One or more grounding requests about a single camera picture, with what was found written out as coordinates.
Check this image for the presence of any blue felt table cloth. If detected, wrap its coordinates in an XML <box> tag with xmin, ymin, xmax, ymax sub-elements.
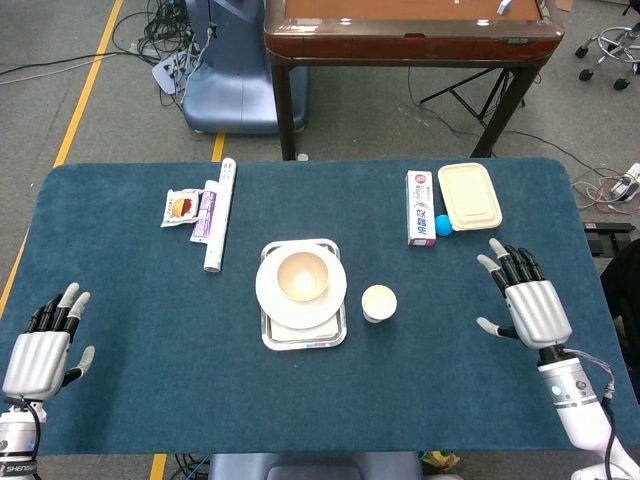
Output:
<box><xmin>0</xmin><ymin>157</ymin><xmax>632</xmax><ymax>456</ymax></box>

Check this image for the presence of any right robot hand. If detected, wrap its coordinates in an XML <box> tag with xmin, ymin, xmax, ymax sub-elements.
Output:
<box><xmin>475</xmin><ymin>237</ymin><xmax>574</xmax><ymax>351</ymax></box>

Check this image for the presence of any white pink toothpaste box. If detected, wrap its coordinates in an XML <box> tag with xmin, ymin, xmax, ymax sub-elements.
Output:
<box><xmin>405</xmin><ymin>169</ymin><xmax>438</xmax><ymax>247</ymax></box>

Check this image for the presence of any beige bowl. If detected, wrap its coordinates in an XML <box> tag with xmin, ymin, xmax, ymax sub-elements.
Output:
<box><xmin>276</xmin><ymin>251</ymin><xmax>331</xmax><ymax>304</ymax></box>

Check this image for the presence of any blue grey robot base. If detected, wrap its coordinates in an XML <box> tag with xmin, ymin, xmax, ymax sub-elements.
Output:
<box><xmin>182</xmin><ymin>0</ymin><xmax>310</xmax><ymax>135</ymax></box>

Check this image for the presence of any grey robot torso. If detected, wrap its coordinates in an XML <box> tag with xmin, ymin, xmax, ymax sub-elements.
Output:
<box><xmin>207</xmin><ymin>452</ymin><xmax>424</xmax><ymax>480</ymax></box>

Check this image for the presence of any brown mahjong table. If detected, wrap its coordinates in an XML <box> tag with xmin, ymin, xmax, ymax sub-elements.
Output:
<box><xmin>262</xmin><ymin>0</ymin><xmax>566</xmax><ymax>161</ymax></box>

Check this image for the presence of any office chair wheel base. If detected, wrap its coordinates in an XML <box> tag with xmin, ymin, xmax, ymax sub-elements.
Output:
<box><xmin>574</xmin><ymin>22</ymin><xmax>640</xmax><ymax>92</ymax></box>

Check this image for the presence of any beige lidded lunch box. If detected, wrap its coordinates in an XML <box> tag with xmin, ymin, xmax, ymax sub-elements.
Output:
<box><xmin>437</xmin><ymin>161</ymin><xmax>504</xmax><ymax>232</ymax></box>

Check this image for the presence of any purple white sachet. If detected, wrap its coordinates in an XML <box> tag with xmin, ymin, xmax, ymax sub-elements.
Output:
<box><xmin>189</xmin><ymin>188</ymin><xmax>220</xmax><ymax>245</ymax></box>

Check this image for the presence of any white printed wrap roll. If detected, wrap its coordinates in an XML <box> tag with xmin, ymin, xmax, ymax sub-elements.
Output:
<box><xmin>202</xmin><ymin>157</ymin><xmax>238</xmax><ymax>274</ymax></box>

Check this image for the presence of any white round plate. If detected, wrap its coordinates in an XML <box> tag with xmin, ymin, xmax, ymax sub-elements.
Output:
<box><xmin>254</xmin><ymin>243</ymin><xmax>348</xmax><ymax>331</ymax></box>

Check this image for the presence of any white power strip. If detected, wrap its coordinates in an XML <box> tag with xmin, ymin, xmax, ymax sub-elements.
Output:
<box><xmin>609</xmin><ymin>162</ymin><xmax>640</xmax><ymax>204</ymax></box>

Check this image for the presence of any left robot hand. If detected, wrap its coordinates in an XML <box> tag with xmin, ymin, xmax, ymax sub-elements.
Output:
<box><xmin>1</xmin><ymin>282</ymin><xmax>96</xmax><ymax>401</ymax></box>

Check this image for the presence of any yellow red snack packet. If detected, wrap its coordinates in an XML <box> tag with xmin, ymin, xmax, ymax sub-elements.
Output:
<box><xmin>159</xmin><ymin>188</ymin><xmax>202</xmax><ymax>229</ymax></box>

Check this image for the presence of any square steel tray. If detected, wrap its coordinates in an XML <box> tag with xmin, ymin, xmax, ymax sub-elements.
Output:
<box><xmin>259</xmin><ymin>238</ymin><xmax>349</xmax><ymax>352</ymax></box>

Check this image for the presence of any white flower-print paper cup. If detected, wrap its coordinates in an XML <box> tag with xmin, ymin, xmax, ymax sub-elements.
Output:
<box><xmin>361</xmin><ymin>284</ymin><xmax>399</xmax><ymax>324</ymax></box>

